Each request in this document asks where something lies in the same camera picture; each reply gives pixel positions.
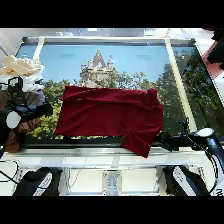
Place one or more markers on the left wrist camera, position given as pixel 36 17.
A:
pixel 15 84

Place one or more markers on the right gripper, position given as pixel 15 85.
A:
pixel 165 139

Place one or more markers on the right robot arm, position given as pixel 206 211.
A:
pixel 200 135

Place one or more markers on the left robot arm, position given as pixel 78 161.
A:
pixel 15 118

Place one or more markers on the dark red T-shirt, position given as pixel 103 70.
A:
pixel 110 115

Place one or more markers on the white garment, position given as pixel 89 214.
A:
pixel 31 82

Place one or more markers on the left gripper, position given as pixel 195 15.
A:
pixel 45 109

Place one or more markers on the silver frame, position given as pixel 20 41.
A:
pixel 110 160

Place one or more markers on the cream garment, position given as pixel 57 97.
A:
pixel 20 66

